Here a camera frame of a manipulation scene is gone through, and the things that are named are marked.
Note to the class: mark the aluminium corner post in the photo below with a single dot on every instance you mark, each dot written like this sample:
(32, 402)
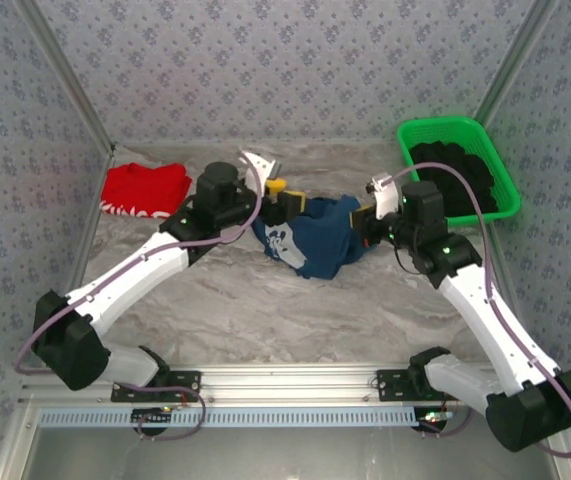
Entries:
(68, 75)
(507, 75)

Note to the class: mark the folded red t-shirt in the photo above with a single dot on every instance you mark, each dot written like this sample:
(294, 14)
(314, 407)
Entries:
(140, 187)

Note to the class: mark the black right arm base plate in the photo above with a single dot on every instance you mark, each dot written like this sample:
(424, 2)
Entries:
(390, 385)

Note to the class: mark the dark blue t-shirt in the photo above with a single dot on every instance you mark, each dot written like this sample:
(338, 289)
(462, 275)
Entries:
(315, 240)

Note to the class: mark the black garment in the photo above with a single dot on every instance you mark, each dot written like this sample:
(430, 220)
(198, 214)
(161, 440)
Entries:
(472, 170)

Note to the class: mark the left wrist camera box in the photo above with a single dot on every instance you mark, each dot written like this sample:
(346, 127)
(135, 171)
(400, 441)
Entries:
(260, 167)

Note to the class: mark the aluminium mounting rail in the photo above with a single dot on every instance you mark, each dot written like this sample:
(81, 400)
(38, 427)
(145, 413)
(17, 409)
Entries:
(285, 382)

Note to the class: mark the black bracket with LED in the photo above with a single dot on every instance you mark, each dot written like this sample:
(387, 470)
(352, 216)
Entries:
(150, 417)
(432, 425)

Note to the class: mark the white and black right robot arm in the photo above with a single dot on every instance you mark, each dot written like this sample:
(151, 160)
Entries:
(465, 310)

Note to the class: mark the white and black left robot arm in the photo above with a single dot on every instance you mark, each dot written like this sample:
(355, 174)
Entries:
(135, 287)

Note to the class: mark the green plastic basket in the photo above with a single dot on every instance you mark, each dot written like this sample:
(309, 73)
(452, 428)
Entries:
(445, 131)

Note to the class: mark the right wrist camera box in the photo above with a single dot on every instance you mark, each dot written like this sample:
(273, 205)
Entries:
(385, 197)

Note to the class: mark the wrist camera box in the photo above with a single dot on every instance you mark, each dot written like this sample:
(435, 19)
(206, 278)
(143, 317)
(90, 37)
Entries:
(260, 167)
(385, 197)

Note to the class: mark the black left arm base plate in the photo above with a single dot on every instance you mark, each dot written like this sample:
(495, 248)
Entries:
(185, 381)

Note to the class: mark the grey metal panel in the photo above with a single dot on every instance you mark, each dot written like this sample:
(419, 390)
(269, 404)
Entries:
(285, 455)

